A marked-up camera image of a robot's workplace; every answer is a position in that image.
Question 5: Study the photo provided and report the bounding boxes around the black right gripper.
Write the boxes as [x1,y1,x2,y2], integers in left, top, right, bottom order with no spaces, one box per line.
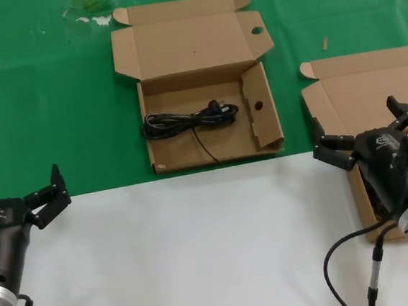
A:
[308,93,408,222]

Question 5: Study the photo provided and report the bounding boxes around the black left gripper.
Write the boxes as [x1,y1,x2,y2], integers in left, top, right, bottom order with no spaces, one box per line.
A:
[0,162,80,291]

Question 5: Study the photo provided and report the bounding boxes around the plain open cardboard box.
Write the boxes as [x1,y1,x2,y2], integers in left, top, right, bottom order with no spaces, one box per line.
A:
[297,45,408,250]

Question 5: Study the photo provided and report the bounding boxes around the cardboard box with round holes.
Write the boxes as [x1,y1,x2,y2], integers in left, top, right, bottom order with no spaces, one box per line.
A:
[106,0,287,178]

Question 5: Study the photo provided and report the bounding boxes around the green table mat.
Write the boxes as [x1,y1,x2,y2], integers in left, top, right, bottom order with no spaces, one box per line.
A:
[0,0,408,210]

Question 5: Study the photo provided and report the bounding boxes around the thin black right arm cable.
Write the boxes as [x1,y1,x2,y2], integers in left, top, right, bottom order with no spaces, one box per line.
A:
[319,219,408,306]

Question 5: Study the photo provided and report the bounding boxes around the cable with silver connector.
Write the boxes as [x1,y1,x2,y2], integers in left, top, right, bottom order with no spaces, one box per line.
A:
[361,224,407,306]

